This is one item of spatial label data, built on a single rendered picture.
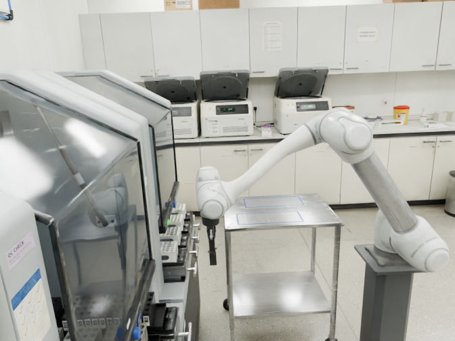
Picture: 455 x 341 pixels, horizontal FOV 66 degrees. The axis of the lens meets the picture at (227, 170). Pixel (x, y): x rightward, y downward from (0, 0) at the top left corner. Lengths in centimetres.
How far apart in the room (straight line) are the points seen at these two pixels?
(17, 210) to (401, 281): 167
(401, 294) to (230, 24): 304
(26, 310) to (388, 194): 124
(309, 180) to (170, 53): 203
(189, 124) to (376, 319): 256
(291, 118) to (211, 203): 267
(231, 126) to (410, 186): 213
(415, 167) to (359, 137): 316
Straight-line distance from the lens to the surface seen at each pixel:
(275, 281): 239
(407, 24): 451
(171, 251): 157
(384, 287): 189
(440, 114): 498
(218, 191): 128
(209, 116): 373
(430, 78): 505
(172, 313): 129
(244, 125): 375
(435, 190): 464
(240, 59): 399
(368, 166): 139
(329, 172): 404
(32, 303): 55
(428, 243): 159
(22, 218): 52
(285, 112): 380
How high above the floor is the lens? 160
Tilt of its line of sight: 16 degrees down
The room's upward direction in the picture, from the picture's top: 2 degrees counter-clockwise
